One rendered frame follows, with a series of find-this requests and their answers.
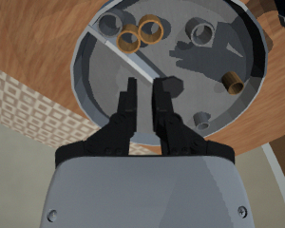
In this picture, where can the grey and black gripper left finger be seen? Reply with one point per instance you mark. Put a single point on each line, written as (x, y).
(110, 139)

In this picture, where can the grey metal bushing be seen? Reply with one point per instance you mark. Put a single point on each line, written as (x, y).
(104, 29)
(205, 38)
(201, 121)

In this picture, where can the bronze bushing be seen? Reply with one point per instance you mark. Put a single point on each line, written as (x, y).
(150, 38)
(128, 47)
(230, 79)

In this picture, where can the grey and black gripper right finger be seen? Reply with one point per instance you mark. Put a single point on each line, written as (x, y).
(180, 138)

